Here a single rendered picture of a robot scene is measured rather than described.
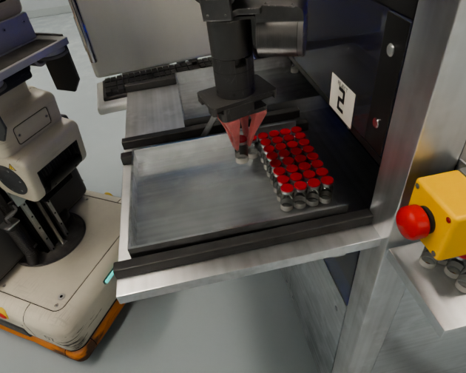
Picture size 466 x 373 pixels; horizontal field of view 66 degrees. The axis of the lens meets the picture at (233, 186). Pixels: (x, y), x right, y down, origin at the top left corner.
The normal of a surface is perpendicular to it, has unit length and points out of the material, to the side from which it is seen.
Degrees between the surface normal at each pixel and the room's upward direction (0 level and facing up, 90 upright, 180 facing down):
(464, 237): 90
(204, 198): 0
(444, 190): 0
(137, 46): 90
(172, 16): 90
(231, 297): 0
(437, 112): 90
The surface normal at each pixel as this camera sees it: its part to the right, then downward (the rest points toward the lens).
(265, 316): -0.09, -0.75
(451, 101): 0.19, 0.64
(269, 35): -0.27, 0.45
